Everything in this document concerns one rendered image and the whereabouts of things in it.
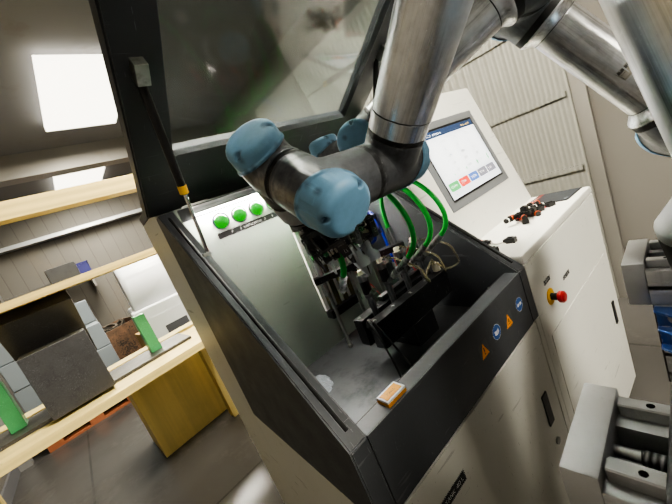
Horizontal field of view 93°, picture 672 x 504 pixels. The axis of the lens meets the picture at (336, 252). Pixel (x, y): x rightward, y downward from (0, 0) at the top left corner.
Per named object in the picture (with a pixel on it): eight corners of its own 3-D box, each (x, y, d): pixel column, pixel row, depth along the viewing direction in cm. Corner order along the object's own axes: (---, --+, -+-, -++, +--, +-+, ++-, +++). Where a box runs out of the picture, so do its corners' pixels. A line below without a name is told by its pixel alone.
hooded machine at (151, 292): (163, 387, 364) (100, 272, 339) (215, 354, 405) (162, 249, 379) (182, 405, 304) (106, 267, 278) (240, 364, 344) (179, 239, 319)
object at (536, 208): (534, 225, 109) (530, 210, 108) (503, 229, 118) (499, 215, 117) (557, 204, 122) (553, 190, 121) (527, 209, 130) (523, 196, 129)
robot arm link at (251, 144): (242, 170, 36) (209, 149, 41) (289, 223, 45) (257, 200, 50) (289, 122, 37) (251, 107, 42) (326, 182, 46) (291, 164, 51)
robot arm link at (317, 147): (334, 129, 73) (301, 144, 75) (351, 175, 74) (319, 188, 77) (341, 132, 80) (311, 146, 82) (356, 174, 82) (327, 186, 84)
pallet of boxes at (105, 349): (55, 416, 412) (2, 332, 390) (127, 374, 465) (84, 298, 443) (50, 453, 316) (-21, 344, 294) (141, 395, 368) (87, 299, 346)
